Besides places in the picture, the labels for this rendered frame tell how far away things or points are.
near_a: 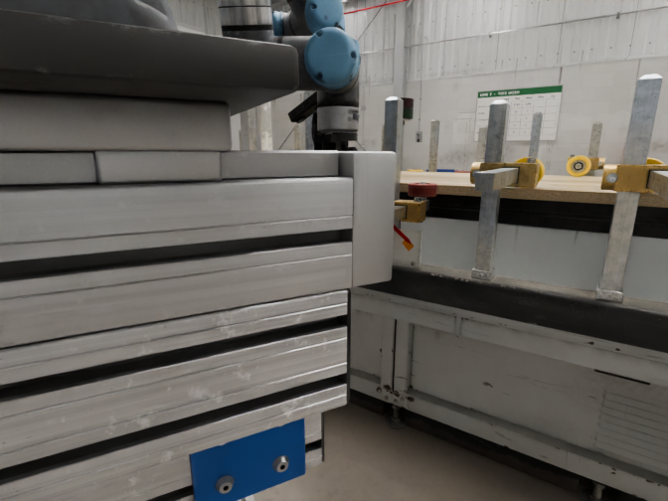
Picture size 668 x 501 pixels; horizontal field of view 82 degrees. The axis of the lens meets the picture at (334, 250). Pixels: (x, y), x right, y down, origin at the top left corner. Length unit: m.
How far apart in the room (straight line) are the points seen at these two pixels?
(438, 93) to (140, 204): 8.52
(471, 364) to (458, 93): 7.49
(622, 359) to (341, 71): 0.82
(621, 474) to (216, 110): 1.36
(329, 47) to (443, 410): 1.18
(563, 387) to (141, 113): 1.27
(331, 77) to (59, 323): 0.46
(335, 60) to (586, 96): 7.67
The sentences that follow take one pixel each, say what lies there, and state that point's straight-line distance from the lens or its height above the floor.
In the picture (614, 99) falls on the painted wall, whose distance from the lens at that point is 8.15.
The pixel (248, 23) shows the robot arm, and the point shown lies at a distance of 0.63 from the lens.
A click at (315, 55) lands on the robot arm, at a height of 1.12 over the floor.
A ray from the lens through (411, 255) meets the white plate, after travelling 1.02.
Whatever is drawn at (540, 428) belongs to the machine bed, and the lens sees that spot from 1.43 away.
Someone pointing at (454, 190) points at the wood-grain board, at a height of 0.89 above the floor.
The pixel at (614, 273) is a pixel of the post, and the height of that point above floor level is 0.76.
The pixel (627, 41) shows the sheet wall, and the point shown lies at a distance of 8.32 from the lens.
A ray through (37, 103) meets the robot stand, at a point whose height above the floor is 1.01.
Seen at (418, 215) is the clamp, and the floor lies 0.84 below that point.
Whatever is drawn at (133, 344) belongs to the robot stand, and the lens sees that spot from 0.24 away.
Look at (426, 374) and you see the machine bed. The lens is 1.44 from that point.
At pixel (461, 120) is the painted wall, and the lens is 8.47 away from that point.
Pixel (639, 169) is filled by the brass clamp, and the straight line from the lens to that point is 0.92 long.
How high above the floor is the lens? 0.99
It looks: 14 degrees down
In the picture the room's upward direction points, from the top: straight up
